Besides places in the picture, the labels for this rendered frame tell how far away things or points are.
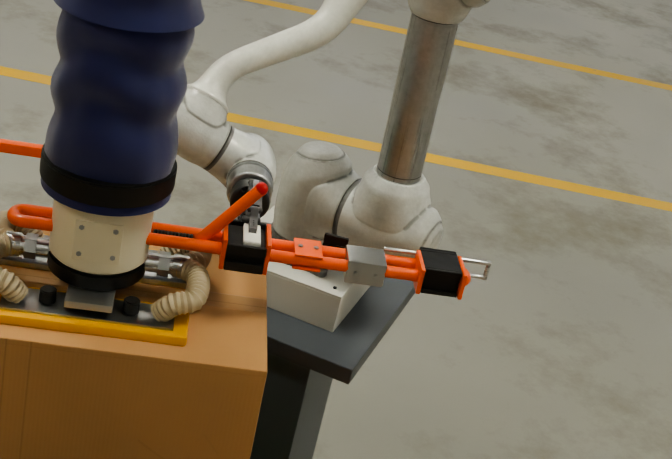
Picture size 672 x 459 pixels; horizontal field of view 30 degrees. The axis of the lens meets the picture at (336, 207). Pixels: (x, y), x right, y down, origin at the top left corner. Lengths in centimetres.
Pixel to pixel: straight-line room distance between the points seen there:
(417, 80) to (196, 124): 51
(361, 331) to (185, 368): 87
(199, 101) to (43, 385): 63
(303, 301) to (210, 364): 79
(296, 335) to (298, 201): 30
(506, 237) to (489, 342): 88
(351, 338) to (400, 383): 128
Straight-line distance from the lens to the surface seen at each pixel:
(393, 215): 274
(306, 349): 280
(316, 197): 281
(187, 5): 197
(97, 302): 214
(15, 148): 243
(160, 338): 213
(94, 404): 217
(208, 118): 242
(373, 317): 298
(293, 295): 288
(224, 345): 216
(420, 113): 267
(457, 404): 413
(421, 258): 224
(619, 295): 513
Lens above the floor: 226
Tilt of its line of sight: 26 degrees down
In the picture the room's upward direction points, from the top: 13 degrees clockwise
